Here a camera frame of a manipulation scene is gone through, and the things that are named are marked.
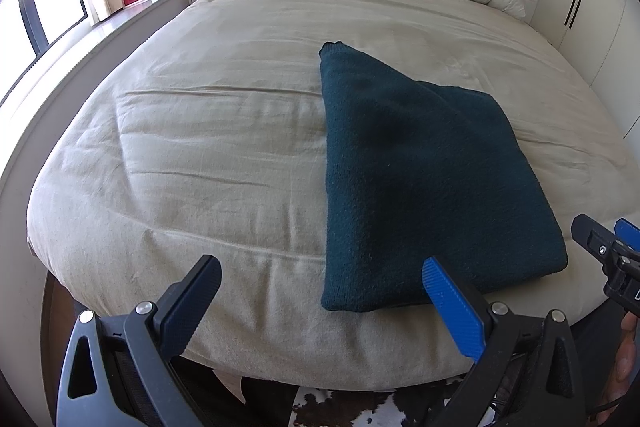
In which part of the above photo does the cowhide rug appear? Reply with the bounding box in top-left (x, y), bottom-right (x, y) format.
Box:
top-left (215, 372), bottom-right (481, 427)

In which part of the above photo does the black framed window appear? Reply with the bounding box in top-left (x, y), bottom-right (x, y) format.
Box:
top-left (0, 0), bottom-right (90, 102)

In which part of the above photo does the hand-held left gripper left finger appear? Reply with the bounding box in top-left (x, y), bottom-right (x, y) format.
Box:
top-left (56, 254), bottom-right (223, 427)

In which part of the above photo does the cream wardrobe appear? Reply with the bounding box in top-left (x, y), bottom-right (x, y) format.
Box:
top-left (510, 0), bottom-right (640, 142)

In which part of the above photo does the person's right hand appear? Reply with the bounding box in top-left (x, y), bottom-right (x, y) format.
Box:
top-left (616, 311), bottom-right (640, 385)

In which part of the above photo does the dark teal knit sweater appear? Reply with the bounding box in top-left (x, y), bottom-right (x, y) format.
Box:
top-left (319, 41), bottom-right (568, 314)

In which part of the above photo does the black cable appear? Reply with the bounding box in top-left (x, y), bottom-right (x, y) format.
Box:
top-left (592, 387), bottom-right (622, 417)

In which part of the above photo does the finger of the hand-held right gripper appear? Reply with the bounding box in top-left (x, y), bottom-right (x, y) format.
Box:
top-left (571, 213), bottom-right (623, 260)
top-left (614, 218), bottom-right (640, 253)

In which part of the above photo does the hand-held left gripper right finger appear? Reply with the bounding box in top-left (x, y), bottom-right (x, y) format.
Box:
top-left (421, 256), bottom-right (586, 427)

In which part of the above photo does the beige window ledge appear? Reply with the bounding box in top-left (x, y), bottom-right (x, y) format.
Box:
top-left (0, 0), bottom-right (190, 188)

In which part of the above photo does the beige round bed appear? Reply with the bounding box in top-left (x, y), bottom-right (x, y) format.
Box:
top-left (25, 0), bottom-right (640, 390)

